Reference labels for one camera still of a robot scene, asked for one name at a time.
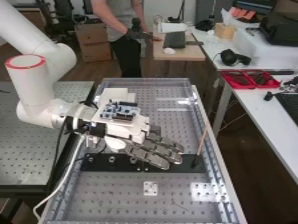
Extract small brown box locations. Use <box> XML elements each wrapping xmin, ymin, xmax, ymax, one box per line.
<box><xmin>213</xmin><ymin>22</ymin><xmax>237</xmax><ymax>41</ymax></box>

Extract wooden desk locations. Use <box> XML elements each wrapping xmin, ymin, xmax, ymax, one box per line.
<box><xmin>149</xmin><ymin>31</ymin><xmax>207</xmax><ymax>80</ymax></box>

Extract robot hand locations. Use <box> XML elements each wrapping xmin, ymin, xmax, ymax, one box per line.
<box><xmin>90</xmin><ymin>99</ymin><xmax>186</xmax><ymax>171</ymax></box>

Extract white desk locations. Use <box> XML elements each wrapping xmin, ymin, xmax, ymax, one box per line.
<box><xmin>190</xmin><ymin>26</ymin><xmax>298</xmax><ymax>186</ymax></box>

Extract cardboard box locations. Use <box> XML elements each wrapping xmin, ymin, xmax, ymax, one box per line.
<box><xmin>78</xmin><ymin>41</ymin><xmax>113</xmax><ymax>64</ymax></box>
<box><xmin>73</xmin><ymin>22</ymin><xmax>110</xmax><ymax>45</ymax></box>

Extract thin stick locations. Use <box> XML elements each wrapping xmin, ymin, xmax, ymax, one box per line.
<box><xmin>190</xmin><ymin>114</ymin><xmax>215</xmax><ymax>168</ymax></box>

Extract black plate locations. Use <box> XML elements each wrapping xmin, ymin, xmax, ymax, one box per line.
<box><xmin>80</xmin><ymin>152</ymin><xmax>207</xmax><ymax>174</ymax></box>

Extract black cable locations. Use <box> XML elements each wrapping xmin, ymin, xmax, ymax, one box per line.
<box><xmin>52</xmin><ymin>114</ymin><xmax>74</xmax><ymax>168</ymax></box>

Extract black box-shaped device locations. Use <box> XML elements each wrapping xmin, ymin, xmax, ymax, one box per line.
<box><xmin>258</xmin><ymin>12</ymin><xmax>298</xmax><ymax>47</ymax></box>

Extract clear box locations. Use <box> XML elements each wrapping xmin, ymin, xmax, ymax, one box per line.
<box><xmin>37</xmin><ymin>77</ymin><xmax>247</xmax><ymax>224</ymax></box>

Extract white cable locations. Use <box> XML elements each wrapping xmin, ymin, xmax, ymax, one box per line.
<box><xmin>31</xmin><ymin>133</ymin><xmax>88</xmax><ymax>223</ymax></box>

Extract red tray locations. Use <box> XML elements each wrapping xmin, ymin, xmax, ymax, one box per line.
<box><xmin>246</xmin><ymin>69</ymin><xmax>282</xmax><ymax>90</ymax></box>
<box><xmin>219</xmin><ymin>69</ymin><xmax>258</xmax><ymax>91</ymax></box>

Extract small black adapter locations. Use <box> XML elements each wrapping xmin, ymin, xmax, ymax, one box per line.
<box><xmin>262</xmin><ymin>90</ymin><xmax>275</xmax><ymax>102</ymax></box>

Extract black headphones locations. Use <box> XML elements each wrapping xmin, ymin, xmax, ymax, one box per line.
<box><xmin>219</xmin><ymin>48</ymin><xmax>253</xmax><ymax>67</ymax></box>

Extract person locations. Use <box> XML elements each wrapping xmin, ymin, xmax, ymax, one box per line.
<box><xmin>90</xmin><ymin>0</ymin><xmax>164</xmax><ymax>80</ymax></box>

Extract black office chair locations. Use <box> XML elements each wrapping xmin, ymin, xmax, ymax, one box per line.
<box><xmin>37</xmin><ymin>0</ymin><xmax>80</xmax><ymax>38</ymax></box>

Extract small white box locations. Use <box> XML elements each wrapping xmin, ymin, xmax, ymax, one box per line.
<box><xmin>96</xmin><ymin>87</ymin><xmax>130</xmax><ymax>108</ymax></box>

